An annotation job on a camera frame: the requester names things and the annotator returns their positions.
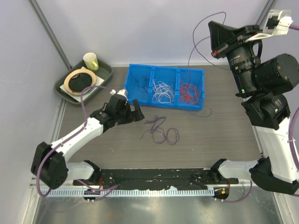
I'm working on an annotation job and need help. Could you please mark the tan tape roll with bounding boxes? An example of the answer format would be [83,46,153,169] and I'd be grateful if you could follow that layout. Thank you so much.
[64,69,96,96]

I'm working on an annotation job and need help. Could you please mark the corner aluminium post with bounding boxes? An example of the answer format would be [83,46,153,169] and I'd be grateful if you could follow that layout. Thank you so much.
[256,0,277,27]
[28,0,72,69]

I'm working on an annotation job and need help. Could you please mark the left corner aluminium post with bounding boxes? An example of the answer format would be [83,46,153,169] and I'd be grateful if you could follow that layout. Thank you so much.
[28,0,72,69]

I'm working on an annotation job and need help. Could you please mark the right corner aluminium post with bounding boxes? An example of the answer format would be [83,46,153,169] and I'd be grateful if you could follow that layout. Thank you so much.
[256,0,277,27]

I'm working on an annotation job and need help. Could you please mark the yellow-green mug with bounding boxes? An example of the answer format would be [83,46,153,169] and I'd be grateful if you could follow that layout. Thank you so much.
[83,52,99,72]

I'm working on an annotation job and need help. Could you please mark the white wire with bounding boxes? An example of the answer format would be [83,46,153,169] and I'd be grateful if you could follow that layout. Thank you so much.
[151,78,175,103]

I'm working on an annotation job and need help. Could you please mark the orange wire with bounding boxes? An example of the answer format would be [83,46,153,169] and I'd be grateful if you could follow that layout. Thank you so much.
[179,80,201,105]

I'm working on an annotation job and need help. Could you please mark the slotted cable duct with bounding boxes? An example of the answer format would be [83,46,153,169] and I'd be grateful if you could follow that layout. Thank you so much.
[48,187,214,197]

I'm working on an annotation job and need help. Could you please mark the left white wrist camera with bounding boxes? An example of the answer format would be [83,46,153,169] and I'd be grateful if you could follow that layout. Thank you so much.
[110,89,128,100]

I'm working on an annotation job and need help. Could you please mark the black round disc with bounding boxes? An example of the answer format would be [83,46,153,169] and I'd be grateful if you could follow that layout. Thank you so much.
[68,73,93,92]

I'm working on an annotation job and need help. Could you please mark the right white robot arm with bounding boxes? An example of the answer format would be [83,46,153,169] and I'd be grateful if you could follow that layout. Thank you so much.
[208,21,299,195]

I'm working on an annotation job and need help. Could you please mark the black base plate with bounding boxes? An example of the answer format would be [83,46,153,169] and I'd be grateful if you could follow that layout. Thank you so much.
[84,168,239,190]

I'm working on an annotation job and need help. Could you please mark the white paper pad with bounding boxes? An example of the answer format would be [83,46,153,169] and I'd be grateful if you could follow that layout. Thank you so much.
[60,76,104,103]

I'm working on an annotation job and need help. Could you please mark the dark green tray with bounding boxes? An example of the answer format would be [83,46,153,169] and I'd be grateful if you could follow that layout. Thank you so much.
[54,60,113,106]

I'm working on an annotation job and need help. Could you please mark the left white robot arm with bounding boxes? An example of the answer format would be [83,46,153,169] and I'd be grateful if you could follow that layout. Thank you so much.
[31,94,144,190]

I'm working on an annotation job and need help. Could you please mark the blue three-compartment bin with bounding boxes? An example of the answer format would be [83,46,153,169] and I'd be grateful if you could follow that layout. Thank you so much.
[124,64,205,111]

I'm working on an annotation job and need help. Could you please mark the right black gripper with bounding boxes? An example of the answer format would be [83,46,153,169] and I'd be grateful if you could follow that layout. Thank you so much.
[206,22,263,96]

